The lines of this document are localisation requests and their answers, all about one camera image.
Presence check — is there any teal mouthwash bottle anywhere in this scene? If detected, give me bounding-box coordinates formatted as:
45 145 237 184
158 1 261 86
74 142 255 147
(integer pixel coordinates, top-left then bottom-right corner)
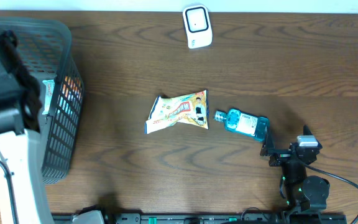
214 108 270 142

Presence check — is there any yellow snack bag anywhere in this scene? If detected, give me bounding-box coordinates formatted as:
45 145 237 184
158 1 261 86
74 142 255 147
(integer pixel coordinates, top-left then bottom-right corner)
144 90 209 134

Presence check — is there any small orange box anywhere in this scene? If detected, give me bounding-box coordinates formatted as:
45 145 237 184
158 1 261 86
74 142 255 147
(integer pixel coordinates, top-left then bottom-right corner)
62 76 83 101

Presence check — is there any teal wet wipes pack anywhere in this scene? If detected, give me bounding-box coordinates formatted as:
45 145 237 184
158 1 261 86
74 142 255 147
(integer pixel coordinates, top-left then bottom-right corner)
42 80 55 114

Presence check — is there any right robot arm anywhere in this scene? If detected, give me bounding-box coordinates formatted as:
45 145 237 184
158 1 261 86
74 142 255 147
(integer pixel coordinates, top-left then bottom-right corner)
260 126 330 213

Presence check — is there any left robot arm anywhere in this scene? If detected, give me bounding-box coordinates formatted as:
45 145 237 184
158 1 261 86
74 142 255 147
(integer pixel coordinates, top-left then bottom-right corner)
0 30 53 223

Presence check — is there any white barcode scanner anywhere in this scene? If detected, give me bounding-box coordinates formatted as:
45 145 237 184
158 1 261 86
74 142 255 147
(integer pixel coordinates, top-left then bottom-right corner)
182 5 213 49

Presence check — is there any grey plastic mesh basket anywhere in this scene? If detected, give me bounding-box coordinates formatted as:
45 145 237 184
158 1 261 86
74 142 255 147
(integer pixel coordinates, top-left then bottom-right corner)
0 17 85 184

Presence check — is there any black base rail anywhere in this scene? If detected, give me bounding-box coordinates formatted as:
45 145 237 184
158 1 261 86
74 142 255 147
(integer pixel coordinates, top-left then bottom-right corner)
53 212 347 224

